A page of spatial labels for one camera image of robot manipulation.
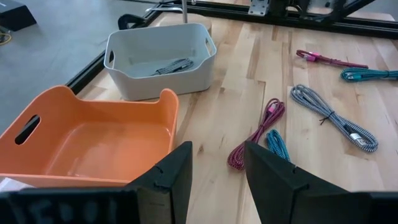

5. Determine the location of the silver metal bracket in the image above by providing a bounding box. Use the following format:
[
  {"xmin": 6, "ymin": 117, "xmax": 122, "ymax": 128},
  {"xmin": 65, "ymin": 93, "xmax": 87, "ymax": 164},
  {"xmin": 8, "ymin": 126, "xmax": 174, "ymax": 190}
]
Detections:
[{"xmin": 248, "ymin": 0, "xmax": 270, "ymax": 17}]

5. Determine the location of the yellow cable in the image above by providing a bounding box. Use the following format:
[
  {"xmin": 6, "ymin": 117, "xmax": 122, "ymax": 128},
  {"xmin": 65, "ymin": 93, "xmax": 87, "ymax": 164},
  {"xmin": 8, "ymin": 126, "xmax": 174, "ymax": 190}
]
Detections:
[{"xmin": 0, "ymin": 30, "xmax": 12, "ymax": 47}]

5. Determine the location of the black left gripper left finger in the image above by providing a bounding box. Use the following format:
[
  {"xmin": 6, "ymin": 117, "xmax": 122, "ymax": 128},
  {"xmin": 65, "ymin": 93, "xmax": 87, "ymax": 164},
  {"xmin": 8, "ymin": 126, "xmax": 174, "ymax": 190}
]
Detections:
[{"xmin": 0, "ymin": 141, "xmax": 193, "ymax": 224}]

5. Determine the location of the black aluminium table frame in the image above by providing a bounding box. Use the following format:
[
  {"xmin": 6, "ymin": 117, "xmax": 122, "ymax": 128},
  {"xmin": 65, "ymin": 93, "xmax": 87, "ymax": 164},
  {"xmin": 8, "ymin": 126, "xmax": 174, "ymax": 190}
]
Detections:
[{"xmin": 65, "ymin": 0, "xmax": 398, "ymax": 94}]

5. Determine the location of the black box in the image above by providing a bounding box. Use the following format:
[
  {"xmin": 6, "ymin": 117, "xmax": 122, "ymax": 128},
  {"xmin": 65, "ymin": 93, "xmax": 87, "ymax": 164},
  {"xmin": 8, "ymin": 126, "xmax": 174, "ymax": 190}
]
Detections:
[{"xmin": 0, "ymin": 0, "xmax": 37, "ymax": 32}]

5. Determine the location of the black handled bar clamp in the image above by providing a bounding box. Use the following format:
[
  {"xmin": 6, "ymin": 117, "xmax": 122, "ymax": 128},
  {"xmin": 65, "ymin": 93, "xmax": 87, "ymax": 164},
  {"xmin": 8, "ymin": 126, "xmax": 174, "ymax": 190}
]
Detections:
[{"xmin": 117, "ymin": 6, "xmax": 185, "ymax": 31}]

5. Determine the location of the pink braided USB cable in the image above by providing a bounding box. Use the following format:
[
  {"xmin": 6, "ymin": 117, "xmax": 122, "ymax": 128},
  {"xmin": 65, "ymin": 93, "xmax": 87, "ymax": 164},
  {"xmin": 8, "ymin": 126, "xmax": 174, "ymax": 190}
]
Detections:
[
  {"xmin": 295, "ymin": 49, "xmax": 369, "ymax": 69},
  {"xmin": 227, "ymin": 98, "xmax": 286, "ymax": 172}
]

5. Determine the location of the orange plastic bin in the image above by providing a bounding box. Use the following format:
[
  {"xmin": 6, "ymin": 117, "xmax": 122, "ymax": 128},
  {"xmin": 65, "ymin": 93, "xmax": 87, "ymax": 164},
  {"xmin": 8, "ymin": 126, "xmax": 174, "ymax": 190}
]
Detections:
[{"xmin": 0, "ymin": 85, "xmax": 180, "ymax": 189}]

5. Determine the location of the grey white braided USB cable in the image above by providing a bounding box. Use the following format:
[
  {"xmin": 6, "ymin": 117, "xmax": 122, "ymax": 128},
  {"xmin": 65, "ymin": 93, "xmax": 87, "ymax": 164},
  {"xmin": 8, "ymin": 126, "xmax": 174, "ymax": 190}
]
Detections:
[
  {"xmin": 290, "ymin": 83, "xmax": 379, "ymax": 153},
  {"xmin": 151, "ymin": 58, "xmax": 194, "ymax": 77}
]

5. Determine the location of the white shade wooden base lamp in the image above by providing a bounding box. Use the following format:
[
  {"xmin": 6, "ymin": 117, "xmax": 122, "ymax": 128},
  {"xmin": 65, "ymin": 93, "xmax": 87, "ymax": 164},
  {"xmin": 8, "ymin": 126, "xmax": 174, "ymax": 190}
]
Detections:
[{"xmin": 154, "ymin": 0, "xmax": 213, "ymax": 37}]

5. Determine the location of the teal braided USB cable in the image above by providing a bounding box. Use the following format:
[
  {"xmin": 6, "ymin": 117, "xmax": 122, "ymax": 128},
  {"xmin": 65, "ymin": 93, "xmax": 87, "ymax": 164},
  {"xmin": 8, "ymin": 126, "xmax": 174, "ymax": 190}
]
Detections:
[
  {"xmin": 340, "ymin": 67, "xmax": 398, "ymax": 83},
  {"xmin": 266, "ymin": 129, "xmax": 292, "ymax": 162}
]

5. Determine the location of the light grey plastic bin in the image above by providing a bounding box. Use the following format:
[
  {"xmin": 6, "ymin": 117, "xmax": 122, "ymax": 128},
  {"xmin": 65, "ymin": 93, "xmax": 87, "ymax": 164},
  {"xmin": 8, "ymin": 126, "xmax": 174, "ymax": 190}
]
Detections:
[{"xmin": 103, "ymin": 22, "xmax": 218, "ymax": 101}]

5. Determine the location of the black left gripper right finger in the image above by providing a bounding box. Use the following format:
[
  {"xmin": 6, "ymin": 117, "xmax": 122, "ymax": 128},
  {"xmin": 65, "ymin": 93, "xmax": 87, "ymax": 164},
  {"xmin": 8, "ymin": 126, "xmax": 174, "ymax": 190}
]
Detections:
[{"xmin": 244, "ymin": 141, "xmax": 398, "ymax": 224}]

